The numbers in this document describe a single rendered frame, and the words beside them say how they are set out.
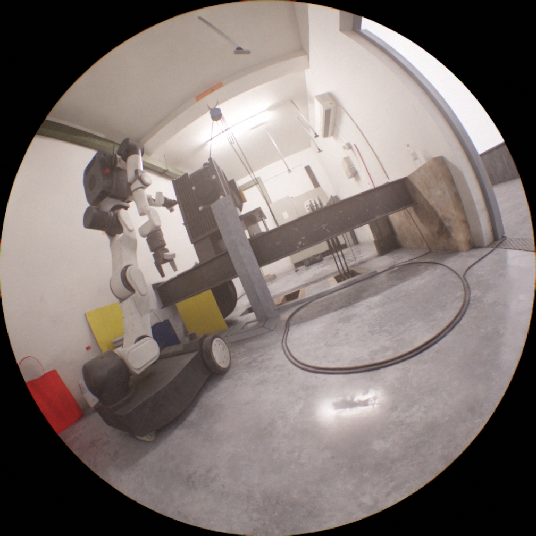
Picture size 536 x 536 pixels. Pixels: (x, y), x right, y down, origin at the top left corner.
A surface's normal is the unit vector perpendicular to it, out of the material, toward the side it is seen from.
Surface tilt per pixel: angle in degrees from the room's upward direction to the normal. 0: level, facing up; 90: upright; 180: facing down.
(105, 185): 115
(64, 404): 90
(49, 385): 85
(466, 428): 0
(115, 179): 101
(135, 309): 90
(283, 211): 90
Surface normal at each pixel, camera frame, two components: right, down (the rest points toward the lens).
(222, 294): -0.22, 0.13
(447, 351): -0.39, -0.92
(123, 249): 0.91, -0.38
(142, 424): 0.82, -0.33
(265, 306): -0.02, 0.04
